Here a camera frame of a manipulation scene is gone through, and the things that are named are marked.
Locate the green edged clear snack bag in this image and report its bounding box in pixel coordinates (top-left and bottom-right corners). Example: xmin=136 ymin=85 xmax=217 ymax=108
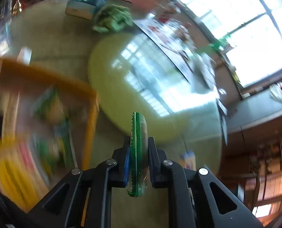
xmin=128 ymin=112 xmax=149 ymax=198

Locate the yellow rimmed white tray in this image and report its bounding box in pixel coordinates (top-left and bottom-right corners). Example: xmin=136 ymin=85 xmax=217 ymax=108
xmin=0 ymin=58 xmax=99 ymax=212

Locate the large printed paper sheet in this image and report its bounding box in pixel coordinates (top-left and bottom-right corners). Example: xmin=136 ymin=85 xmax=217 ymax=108
xmin=133 ymin=19 xmax=194 ymax=82

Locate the green cloth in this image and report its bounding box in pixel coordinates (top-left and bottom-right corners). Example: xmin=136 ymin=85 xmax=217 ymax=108
xmin=92 ymin=4 xmax=133 ymax=33

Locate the tissue box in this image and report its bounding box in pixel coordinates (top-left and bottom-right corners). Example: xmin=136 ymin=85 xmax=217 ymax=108
xmin=65 ymin=0 xmax=108 ymax=20

